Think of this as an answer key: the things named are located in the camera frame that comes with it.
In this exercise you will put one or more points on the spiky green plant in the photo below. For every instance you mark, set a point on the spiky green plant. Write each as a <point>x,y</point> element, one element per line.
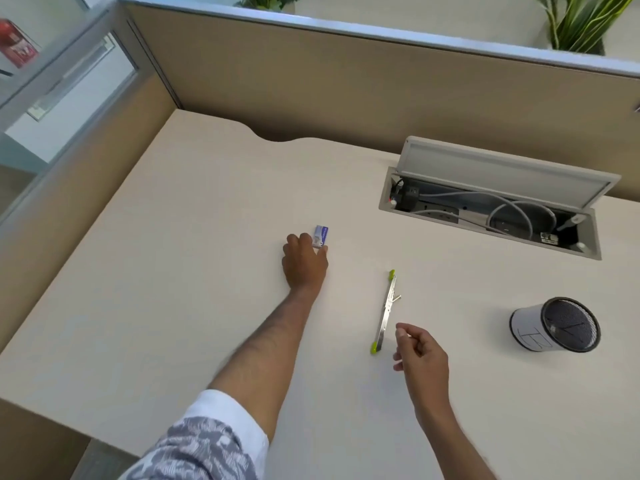
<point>580,24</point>

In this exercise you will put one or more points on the grey white patterned shirt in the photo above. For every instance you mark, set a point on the grey white patterned shirt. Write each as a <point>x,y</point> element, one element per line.
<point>200,444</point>

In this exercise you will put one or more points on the broad leaf green plant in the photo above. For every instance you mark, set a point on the broad leaf green plant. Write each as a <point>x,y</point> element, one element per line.
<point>265,0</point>

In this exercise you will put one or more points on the white black mesh pen holder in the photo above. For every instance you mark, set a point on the white black mesh pen holder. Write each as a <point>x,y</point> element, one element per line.
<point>530,327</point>

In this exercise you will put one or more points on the red fire extinguisher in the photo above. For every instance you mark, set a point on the red fire extinguisher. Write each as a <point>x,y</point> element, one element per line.
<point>17,44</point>

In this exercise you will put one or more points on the person's right forearm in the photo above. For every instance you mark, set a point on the person's right forearm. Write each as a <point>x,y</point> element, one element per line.
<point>455,449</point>

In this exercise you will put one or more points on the blue staples box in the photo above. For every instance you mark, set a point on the blue staples box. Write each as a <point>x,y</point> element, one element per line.
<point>322,234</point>

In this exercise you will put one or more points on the person's left hand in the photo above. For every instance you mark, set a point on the person's left hand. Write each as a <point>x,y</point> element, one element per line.
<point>304,264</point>

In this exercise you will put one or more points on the green and silver stapler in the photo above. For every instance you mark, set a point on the green and silver stapler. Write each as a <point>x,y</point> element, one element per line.
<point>385,314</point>

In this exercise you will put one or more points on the black power adapter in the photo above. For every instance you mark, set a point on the black power adapter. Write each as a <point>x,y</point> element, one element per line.
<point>409,197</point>

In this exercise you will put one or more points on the beige partition with glass window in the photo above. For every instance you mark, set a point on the beige partition with glass window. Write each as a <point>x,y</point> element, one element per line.
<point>75,194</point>

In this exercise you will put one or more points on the person's right hand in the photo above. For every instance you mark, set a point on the person's right hand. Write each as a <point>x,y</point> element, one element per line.
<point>427,369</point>

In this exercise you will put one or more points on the person's left forearm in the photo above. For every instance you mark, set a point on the person's left forearm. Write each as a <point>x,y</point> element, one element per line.
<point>270,354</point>

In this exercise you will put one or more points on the beige partition with metal rail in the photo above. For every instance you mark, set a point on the beige partition with metal rail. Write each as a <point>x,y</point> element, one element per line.
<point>300,84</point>

